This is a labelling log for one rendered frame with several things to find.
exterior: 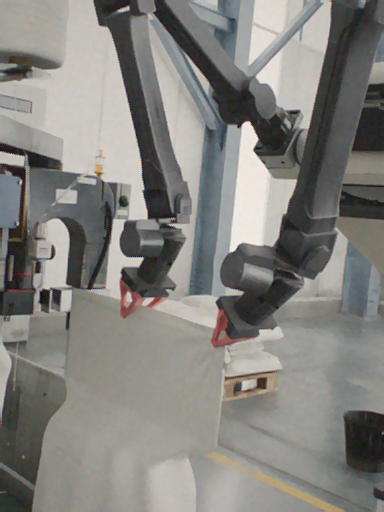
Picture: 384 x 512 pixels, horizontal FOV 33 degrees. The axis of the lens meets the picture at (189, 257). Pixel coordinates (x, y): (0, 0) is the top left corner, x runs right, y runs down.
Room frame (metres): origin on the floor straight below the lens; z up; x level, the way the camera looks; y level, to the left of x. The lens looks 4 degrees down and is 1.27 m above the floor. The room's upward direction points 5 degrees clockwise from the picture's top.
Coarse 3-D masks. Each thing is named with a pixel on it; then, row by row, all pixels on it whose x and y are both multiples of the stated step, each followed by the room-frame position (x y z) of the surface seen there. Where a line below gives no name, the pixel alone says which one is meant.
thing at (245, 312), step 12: (216, 300) 1.03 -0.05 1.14; (228, 300) 1.04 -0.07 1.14; (240, 300) 1.03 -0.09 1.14; (252, 300) 1.01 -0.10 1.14; (264, 300) 1.00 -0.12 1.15; (228, 312) 1.02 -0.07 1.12; (240, 312) 1.02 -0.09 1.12; (252, 312) 1.01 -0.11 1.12; (264, 312) 1.01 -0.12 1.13; (228, 324) 1.01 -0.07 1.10; (240, 324) 1.01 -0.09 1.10; (252, 324) 1.03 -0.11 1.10; (264, 324) 1.05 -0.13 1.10; (276, 324) 1.07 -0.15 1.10
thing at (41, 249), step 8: (40, 224) 1.40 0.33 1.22; (40, 232) 1.40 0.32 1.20; (32, 240) 1.41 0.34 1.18; (40, 240) 1.40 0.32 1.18; (32, 248) 1.40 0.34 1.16; (40, 248) 1.40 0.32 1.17; (48, 248) 1.41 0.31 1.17; (32, 256) 1.40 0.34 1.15; (40, 256) 1.40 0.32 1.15; (48, 256) 1.41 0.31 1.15; (24, 264) 1.42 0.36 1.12
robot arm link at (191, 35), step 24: (96, 0) 1.17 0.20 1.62; (120, 0) 1.14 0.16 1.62; (168, 0) 1.22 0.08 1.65; (168, 24) 1.25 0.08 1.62; (192, 24) 1.27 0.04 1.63; (192, 48) 1.29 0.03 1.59; (216, 48) 1.32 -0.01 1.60; (216, 72) 1.33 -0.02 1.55; (240, 72) 1.37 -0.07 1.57; (216, 96) 1.40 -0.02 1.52; (240, 96) 1.36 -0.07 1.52; (264, 96) 1.38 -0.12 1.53
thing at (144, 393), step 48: (96, 336) 1.37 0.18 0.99; (144, 336) 1.23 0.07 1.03; (192, 336) 1.14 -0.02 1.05; (96, 384) 1.36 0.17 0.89; (144, 384) 1.22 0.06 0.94; (192, 384) 1.13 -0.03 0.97; (48, 432) 1.35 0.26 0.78; (96, 432) 1.25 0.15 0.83; (144, 432) 1.18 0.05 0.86; (192, 432) 1.12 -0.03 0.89; (48, 480) 1.31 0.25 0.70; (96, 480) 1.20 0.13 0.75; (144, 480) 1.13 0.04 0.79; (192, 480) 1.19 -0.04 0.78
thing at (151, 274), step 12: (144, 264) 1.23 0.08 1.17; (156, 264) 1.22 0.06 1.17; (168, 264) 1.23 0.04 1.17; (132, 276) 1.23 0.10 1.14; (144, 276) 1.23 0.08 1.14; (156, 276) 1.23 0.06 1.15; (168, 276) 1.29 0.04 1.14; (144, 288) 1.21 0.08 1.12; (156, 288) 1.24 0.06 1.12; (168, 288) 1.26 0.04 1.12
